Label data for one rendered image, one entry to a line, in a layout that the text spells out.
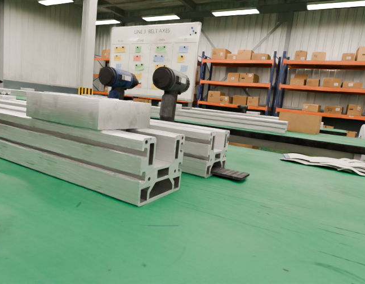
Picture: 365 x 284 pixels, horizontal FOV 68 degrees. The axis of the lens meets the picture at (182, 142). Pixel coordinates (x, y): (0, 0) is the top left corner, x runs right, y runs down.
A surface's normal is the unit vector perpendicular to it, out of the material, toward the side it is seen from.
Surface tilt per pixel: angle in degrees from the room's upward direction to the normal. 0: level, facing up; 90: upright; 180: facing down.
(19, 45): 90
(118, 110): 90
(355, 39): 90
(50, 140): 90
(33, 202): 0
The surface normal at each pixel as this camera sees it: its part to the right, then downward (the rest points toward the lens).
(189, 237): 0.11, -0.98
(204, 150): -0.50, 0.07
